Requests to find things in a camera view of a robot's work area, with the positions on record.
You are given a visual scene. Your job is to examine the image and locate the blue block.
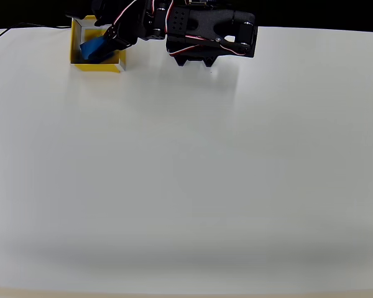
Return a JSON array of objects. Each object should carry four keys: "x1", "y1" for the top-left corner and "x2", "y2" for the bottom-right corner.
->
[{"x1": 80, "y1": 37, "x2": 114, "y2": 61}]

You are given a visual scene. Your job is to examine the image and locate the yellow open box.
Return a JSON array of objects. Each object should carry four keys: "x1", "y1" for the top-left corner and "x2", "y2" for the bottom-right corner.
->
[{"x1": 70, "y1": 15, "x2": 127, "y2": 75}]

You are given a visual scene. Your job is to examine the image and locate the thin black table cable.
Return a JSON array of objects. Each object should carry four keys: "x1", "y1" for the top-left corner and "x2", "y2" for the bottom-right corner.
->
[{"x1": 0, "y1": 22, "x2": 72, "y2": 45}]

